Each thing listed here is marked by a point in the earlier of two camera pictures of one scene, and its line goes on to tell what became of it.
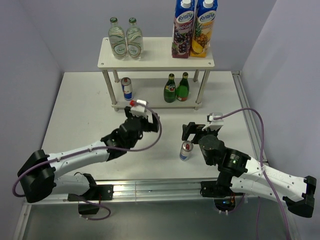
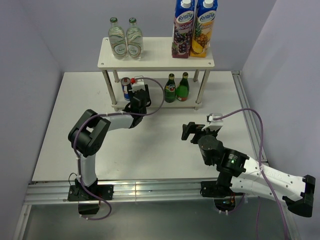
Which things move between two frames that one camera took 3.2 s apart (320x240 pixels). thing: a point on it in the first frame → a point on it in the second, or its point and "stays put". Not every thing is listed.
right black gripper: (191, 128) stays put
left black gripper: (148, 127) → (131, 94)
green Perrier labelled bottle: (170, 89) stays put
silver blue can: (127, 87) stays put
